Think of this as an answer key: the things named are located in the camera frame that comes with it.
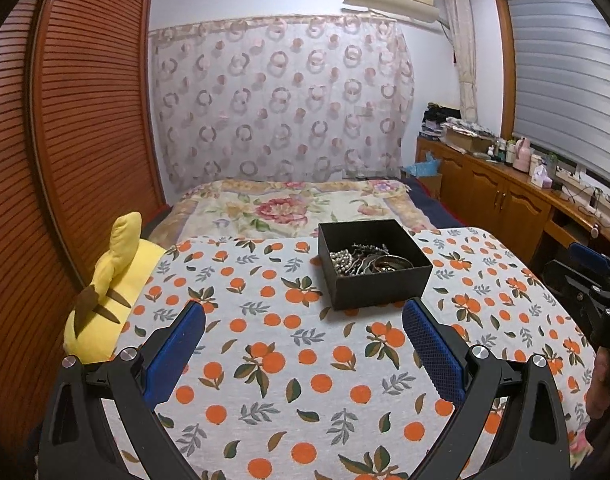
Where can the orange fruit print bedsheet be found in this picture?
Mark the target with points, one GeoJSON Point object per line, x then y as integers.
{"type": "Point", "coordinates": [285, 335]}

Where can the yellow plush toy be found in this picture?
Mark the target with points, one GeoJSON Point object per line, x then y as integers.
{"type": "Point", "coordinates": [120, 280]}

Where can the person's right hand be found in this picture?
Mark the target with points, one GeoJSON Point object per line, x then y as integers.
{"type": "Point", "coordinates": [602, 385]}

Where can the floral blanket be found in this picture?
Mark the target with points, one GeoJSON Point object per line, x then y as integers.
{"type": "Point", "coordinates": [265, 210]}

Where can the circle pattern wall curtain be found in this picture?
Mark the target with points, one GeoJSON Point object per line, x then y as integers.
{"type": "Point", "coordinates": [285, 110]}

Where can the wooden louvered wardrobe door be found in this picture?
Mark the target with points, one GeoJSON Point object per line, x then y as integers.
{"type": "Point", "coordinates": [85, 135]}

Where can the pink bottle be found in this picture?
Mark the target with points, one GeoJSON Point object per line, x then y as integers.
{"type": "Point", "coordinates": [522, 155]}

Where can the stack of folded clothes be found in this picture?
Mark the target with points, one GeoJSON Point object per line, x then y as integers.
{"type": "Point", "coordinates": [437, 120]}

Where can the black square box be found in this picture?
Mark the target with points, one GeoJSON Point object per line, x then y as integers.
{"type": "Point", "coordinates": [380, 290]}

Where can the wooden window frame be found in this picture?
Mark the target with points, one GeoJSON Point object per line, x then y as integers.
{"type": "Point", "coordinates": [505, 85]}

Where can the person's right forearm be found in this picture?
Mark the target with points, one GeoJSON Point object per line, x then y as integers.
{"type": "Point", "coordinates": [607, 447]}

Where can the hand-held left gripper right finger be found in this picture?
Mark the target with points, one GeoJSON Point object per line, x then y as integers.
{"type": "Point", "coordinates": [432, 350]}

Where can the box with blue paper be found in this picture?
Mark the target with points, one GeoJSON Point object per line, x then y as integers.
{"type": "Point", "coordinates": [425, 172]}

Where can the white power strip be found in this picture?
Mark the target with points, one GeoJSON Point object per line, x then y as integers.
{"type": "Point", "coordinates": [570, 175]}

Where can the white window curtain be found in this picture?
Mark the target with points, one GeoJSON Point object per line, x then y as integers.
{"type": "Point", "coordinates": [465, 50]}

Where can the pink tissue box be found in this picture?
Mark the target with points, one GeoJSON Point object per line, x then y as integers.
{"type": "Point", "coordinates": [542, 174]}

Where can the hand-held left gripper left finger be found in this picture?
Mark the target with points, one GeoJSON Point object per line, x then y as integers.
{"type": "Point", "coordinates": [177, 355]}

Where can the navy bed sheet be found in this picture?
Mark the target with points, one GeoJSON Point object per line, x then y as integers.
{"type": "Point", "coordinates": [435, 210]}

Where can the cardboard box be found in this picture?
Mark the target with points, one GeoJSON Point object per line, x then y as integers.
{"type": "Point", "coordinates": [465, 137]}

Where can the long wooden cabinet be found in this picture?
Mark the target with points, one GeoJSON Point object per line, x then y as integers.
{"type": "Point", "coordinates": [485, 195]}

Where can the metal bangle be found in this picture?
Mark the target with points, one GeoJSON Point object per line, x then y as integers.
{"type": "Point", "coordinates": [387, 263]}

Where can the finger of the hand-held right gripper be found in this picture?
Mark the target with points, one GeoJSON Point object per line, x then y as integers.
{"type": "Point", "coordinates": [590, 256]}
{"type": "Point", "coordinates": [565, 280]}

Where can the grey window blind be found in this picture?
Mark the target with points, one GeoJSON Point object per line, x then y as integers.
{"type": "Point", "coordinates": [565, 70]}

